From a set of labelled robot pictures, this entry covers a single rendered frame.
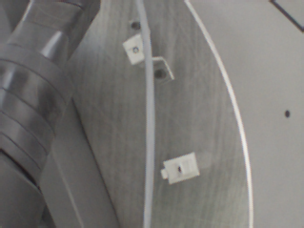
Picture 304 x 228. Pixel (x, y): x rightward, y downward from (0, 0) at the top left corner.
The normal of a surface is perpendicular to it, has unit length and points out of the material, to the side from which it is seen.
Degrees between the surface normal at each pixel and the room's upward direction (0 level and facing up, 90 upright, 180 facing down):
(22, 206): 85
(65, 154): 63
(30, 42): 51
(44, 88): 81
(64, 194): 90
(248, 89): 90
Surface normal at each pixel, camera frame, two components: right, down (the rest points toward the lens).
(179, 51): -0.49, 0.11
